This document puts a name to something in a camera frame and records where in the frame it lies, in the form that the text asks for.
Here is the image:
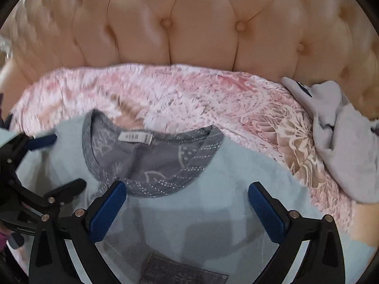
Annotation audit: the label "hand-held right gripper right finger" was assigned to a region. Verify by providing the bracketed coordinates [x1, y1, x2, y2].
[248, 182, 345, 284]

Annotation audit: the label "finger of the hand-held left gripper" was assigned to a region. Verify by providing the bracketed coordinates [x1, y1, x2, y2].
[38, 179, 87, 222]
[4, 134, 58, 163]

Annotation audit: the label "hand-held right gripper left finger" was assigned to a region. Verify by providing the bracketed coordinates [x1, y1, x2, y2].
[28, 180, 128, 284]

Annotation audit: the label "light blue shirt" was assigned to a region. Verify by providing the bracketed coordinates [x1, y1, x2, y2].
[15, 109, 376, 284]

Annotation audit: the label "grey garment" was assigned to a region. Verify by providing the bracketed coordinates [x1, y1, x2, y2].
[280, 77, 379, 204]

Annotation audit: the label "pink floral blanket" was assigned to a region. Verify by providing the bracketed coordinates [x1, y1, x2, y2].
[9, 62, 370, 243]

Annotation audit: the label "peach tufted leather sofa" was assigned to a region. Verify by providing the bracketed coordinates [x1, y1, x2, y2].
[0, 0, 379, 243]

